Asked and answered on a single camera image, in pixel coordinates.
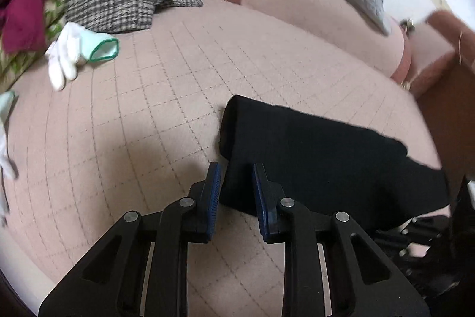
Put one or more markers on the green patterned blanket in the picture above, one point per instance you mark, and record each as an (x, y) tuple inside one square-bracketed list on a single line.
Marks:
[(22, 60)]

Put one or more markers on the white glove green cuff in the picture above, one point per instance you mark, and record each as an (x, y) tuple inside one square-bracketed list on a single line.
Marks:
[(66, 53), (4, 153)]

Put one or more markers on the black pants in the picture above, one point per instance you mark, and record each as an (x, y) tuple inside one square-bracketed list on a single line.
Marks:
[(315, 153)]

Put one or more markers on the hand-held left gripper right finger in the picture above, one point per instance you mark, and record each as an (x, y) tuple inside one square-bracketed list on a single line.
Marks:
[(259, 198)]

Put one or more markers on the pink bolster cushion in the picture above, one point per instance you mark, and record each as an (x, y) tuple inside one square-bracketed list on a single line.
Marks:
[(315, 16)]

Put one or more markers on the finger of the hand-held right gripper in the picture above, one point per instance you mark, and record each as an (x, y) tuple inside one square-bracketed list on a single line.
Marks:
[(415, 235)]

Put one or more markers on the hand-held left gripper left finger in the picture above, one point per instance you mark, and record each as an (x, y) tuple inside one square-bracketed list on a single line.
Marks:
[(214, 198)]

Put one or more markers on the pink brown side cushion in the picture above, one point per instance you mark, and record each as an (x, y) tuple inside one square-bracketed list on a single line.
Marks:
[(434, 46)]

